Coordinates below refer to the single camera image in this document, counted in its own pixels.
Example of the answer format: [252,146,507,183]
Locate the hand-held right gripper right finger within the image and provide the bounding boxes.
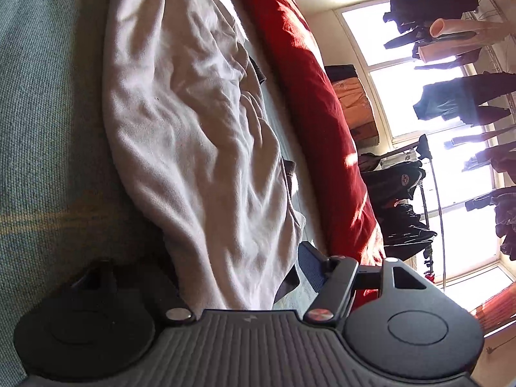
[298,241,428,325]

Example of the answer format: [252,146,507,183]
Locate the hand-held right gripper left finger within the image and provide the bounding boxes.
[70,260,196,324]

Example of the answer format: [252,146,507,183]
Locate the grey and black printed sweatshirt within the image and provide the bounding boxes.
[103,0,309,311]

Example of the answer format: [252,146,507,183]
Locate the metal clothes drying rack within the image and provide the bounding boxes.
[417,135,450,293]

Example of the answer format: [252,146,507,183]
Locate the black hanging jacket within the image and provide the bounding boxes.
[377,203,439,249]

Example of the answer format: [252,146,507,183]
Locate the black jacket with round badge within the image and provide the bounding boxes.
[361,161,427,207]

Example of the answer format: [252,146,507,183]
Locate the brown hanging garment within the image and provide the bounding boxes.
[357,152,382,172]

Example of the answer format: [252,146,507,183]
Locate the orange shirt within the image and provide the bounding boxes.
[332,76,376,127]

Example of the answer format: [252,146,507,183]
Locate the red duvet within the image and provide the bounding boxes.
[226,0,386,270]

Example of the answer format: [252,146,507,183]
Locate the bright window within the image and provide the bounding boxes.
[341,0,505,288]

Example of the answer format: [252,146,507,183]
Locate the orange curtain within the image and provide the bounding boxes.
[470,282,516,336]

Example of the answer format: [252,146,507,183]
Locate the dark hanging garment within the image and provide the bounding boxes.
[463,187,516,261]

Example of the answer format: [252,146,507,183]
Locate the bed with green checked blanket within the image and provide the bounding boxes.
[0,0,335,375]

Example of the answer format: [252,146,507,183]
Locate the dark teal hanging shirt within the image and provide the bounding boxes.
[413,73,516,126]

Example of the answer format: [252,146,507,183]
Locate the beige hanging trousers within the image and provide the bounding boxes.
[417,18,516,66]

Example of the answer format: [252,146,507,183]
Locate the black hanging coat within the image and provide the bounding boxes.
[383,0,483,50]

